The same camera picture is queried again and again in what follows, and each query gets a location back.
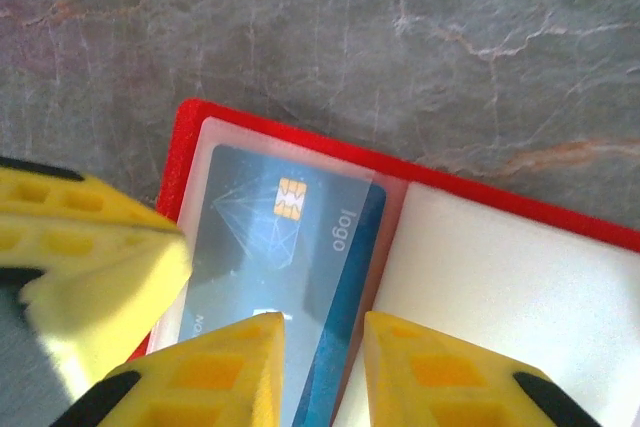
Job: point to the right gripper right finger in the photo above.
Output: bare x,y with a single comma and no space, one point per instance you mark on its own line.
440,382

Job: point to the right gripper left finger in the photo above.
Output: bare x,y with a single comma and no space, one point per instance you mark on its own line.
210,382

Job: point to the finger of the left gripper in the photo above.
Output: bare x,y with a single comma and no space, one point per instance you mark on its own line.
60,197
110,287

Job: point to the red card holder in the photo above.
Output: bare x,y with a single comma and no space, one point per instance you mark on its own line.
181,157

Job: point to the blue chip card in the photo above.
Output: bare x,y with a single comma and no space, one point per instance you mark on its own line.
260,247

